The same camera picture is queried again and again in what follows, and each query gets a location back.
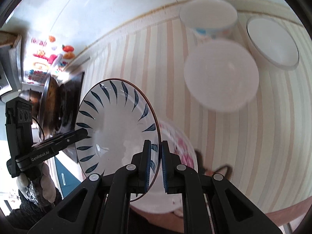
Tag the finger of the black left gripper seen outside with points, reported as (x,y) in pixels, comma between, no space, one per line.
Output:
(64,140)

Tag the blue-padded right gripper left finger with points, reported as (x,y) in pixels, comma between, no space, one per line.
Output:
(142,172)

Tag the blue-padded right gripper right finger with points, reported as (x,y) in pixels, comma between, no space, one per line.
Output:
(173,179)

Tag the white plate blue stripes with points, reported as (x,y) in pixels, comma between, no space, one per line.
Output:
(118,118)

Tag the white bowl blue dots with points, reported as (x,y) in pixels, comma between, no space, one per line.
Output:
(209,18)

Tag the white gloved left hand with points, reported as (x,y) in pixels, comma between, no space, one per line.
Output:
(40,191)

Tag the black wok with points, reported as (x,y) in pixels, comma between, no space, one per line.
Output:
(48,106)

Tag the black gas stove top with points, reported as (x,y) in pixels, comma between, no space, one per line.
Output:
(67,105)

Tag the striped beige counter mat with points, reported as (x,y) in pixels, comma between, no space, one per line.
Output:
(267,143)

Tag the plain white bowl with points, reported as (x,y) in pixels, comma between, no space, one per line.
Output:
(221,75)

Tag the white bowl dark rim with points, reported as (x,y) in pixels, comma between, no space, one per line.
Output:
(271,45)

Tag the colourful wall stickers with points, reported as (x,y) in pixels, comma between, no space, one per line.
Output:
(45,56)

